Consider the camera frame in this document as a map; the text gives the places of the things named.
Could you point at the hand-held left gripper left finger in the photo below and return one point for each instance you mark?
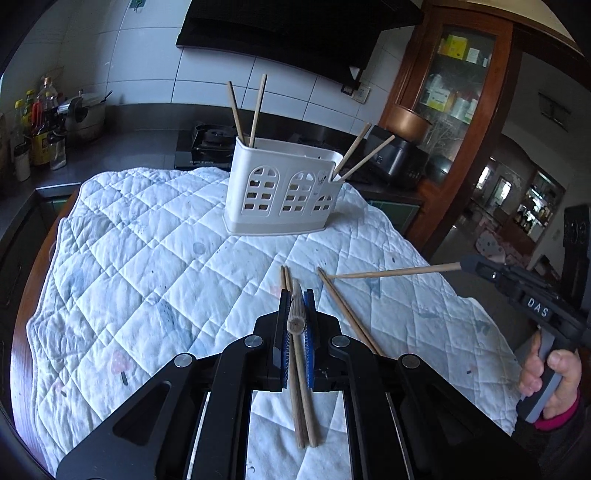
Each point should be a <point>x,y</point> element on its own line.
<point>284,344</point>

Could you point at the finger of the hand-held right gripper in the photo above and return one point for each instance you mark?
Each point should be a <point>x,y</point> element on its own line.
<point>489,274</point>

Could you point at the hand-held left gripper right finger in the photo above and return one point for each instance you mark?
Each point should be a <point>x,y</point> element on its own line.
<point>310,344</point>

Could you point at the white utensil holder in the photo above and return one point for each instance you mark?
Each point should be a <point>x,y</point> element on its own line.
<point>277,189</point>

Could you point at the person's right forearm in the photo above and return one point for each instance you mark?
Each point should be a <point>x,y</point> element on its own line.
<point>565,438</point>

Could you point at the person's right hand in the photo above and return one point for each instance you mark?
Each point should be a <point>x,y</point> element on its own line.
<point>565,374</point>

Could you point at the green cabinet drawers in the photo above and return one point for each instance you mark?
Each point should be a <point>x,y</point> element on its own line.
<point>397,214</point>

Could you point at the white quilted mat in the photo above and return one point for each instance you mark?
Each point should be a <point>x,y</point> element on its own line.
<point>152,286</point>

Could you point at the black rice cooker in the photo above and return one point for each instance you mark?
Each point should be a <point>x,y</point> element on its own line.
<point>397,159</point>

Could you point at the copper inner pot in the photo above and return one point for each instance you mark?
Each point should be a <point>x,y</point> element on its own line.
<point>408,124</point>

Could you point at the white green box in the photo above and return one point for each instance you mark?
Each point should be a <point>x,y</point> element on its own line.
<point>437,92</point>

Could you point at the wooden glass door cabinet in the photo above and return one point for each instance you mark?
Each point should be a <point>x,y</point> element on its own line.
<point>406,83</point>

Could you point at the black gas stove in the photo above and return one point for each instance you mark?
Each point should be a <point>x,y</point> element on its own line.
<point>207,147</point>

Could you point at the yellow box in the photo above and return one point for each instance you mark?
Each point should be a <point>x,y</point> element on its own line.
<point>452,46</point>

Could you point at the dark kitchen counter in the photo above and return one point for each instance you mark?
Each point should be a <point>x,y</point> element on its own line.
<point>138,152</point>

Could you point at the small clear jar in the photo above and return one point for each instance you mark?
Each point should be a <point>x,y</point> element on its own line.
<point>58,153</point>

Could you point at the steel pot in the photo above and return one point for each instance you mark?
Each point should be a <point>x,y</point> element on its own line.
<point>85,120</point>

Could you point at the yellow label jar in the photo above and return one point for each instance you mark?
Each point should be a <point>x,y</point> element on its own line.
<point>41,148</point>

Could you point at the black range hood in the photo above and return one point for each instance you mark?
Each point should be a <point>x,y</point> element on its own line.
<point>286,27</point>

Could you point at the white jar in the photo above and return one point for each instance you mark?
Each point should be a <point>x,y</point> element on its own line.
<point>22,164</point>

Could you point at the yellow cap oil bottle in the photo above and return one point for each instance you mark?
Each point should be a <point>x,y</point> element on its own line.
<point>22,115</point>

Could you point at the white wall socket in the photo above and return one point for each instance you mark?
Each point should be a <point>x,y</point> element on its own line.
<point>362,93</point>

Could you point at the black wall plug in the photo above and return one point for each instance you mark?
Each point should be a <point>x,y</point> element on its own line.
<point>346,89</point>

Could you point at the green wall hook sticker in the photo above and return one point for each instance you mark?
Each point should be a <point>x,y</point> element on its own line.
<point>137,4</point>

